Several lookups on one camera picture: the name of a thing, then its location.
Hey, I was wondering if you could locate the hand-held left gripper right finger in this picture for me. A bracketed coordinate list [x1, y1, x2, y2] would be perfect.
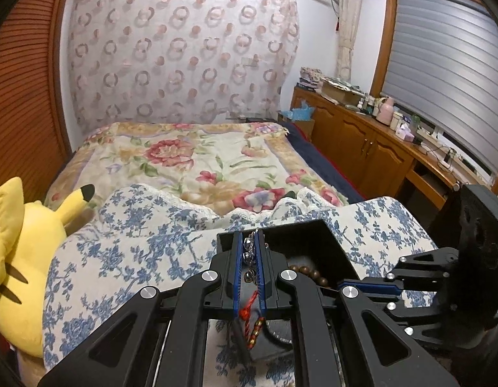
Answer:
[254, 228, 460, 387]

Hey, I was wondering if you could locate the cardboard box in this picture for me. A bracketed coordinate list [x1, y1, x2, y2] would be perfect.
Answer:
[321, 80, 366, 106]

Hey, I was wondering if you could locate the floral blanket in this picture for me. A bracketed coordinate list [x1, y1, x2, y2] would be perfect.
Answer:
[45, 120, 350, 219]

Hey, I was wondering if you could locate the black jewelry box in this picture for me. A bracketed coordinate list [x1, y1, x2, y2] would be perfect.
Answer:
[216, 220, 361, 292]

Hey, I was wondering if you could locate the red cord bracelet with bells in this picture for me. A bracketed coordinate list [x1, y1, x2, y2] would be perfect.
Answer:
[238, 229, 270, 351]

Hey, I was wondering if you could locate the teal tissue packet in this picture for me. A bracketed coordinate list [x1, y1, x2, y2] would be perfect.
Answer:
[290, 102, 315, 122]

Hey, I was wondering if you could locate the yellow plush toy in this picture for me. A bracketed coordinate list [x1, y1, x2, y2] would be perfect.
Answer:
[0, 176, 95, 359]

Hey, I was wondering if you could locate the white lace curtain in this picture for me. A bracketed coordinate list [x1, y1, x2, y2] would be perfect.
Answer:
[337, 0, 363, 86]

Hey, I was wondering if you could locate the white power strip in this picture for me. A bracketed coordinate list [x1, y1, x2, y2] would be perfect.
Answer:
[416, 127, 445, 143]

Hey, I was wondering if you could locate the wooden cabinet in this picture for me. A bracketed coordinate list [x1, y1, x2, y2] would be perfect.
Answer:
[290, 86, 493, 211]

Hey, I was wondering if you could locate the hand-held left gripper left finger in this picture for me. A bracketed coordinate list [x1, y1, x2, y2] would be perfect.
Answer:
[37, 231, 244, 387]

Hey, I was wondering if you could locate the stack of books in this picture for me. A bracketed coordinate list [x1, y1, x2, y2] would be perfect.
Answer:
[296, 65, 324, 90]

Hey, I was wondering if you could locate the grey window blind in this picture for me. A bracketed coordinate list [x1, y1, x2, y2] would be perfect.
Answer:
[388, 0, 498, 176]

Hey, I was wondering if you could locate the navy bed sheet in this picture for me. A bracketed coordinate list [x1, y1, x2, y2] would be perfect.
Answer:
[278, 120, 367, 206]

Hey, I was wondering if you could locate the blue floral pillow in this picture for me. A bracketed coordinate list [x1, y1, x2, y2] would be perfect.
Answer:
[43, 183, 440, 387]

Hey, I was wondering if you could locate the brown wooden bead bracelet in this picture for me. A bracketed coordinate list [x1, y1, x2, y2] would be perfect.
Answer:
[288, 264, 342, 291]

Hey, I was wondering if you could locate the black wristwatch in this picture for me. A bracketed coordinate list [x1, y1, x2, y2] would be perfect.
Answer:
[232, 318, 295, 367]

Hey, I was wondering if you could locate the pink tissue box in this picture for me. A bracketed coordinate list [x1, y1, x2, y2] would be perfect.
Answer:
[395, 124, 416, 143]

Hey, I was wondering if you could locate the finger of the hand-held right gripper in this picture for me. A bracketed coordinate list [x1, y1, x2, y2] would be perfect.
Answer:
[368, 296, 449, 349]
[338, 246, 460, 296]

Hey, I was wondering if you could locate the pink thermos jug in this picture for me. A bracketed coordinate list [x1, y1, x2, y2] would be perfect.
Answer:
[375, 96, 395, 126]

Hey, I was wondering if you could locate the ring-patterned sheer curtain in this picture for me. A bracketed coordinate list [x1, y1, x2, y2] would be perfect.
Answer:
[69, 0, 300, 134]

